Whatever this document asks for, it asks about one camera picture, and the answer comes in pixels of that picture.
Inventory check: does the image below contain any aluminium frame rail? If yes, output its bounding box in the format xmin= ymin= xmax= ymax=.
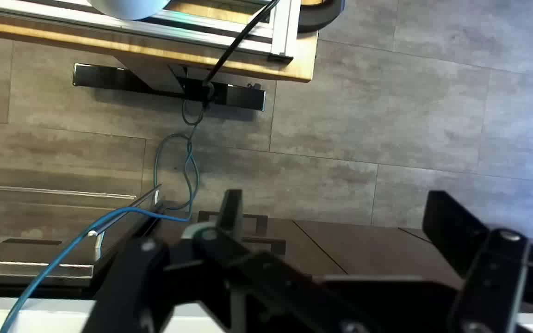
xmin=0 ymin=0 xmax=304 ymax=60

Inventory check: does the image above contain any thin teal cable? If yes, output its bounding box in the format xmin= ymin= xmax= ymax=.
xmin=154 ymin=97 xmax=209 ymax=218

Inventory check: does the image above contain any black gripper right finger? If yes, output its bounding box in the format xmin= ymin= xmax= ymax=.
xmin=426 ymin=190 xmax=533 ymax=333

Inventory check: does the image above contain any black cart base bar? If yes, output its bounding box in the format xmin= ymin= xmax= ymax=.
xmin=71 ymin=60 xmax=267 ymax=112

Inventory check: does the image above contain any wooden board with rail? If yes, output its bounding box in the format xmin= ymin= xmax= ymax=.
xmin=0 ymin=0 xmax=319 ymax=83

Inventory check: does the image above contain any blue network cable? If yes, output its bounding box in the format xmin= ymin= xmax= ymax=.
xmin=0 ymin=205 xmax=193 ymax=333

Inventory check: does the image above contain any black round pad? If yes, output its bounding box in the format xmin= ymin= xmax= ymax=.
xmin=296 ymin=0 xmax=348 ymax=35

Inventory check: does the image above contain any thick black cable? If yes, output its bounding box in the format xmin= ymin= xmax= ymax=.
xmin=200 ymin=0 xmax=282 ymax=88

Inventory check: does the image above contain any steel dishwasher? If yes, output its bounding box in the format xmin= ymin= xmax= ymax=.
xmin=0 ymin=177 xmax=163 ymax=299

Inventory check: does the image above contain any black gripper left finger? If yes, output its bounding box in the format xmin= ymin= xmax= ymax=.
xmin=84 ymin=188 xmax=367 ymax=333

